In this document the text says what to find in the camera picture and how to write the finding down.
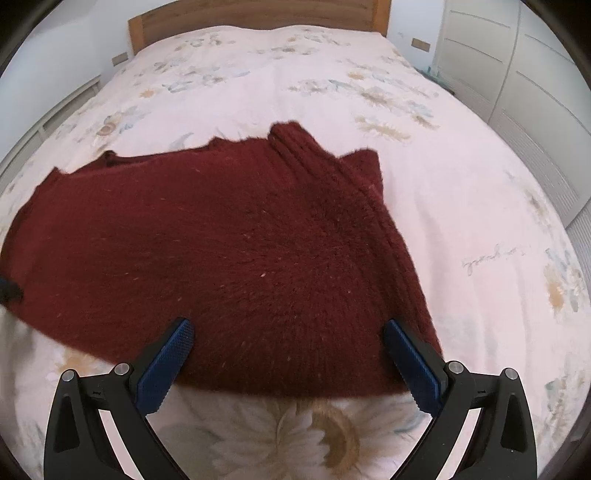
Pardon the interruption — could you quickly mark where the dark red knit sweater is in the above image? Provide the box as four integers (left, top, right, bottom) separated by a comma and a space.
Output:
1, 122, 438, 398

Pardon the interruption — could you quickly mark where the wooden headboard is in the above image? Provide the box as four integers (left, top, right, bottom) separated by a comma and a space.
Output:
128, 0, 392, 53

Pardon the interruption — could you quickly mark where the white wardrobe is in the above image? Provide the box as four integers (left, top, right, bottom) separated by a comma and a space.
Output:
434, 0, 590, 225

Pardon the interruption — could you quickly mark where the white low cabinet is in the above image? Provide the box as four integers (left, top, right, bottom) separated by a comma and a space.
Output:
1, 75, 100, 190

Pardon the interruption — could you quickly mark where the pink floral bed cover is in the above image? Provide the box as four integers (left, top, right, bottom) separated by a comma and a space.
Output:
1, 25, 590, 479

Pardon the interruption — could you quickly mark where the wall switch plate left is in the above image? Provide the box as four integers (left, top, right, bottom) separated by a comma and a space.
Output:
111, 52, 128, 66

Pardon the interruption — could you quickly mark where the wall switch plate right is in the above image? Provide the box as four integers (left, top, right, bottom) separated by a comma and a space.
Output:
411, 38, 431, 52

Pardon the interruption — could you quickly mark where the wall switch plate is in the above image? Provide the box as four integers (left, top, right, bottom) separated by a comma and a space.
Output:
411, 38, 431, 52
111, 52, 128, 66

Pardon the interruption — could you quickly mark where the wooden nightstand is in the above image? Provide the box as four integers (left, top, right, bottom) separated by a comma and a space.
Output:
420, 67, 456, 96

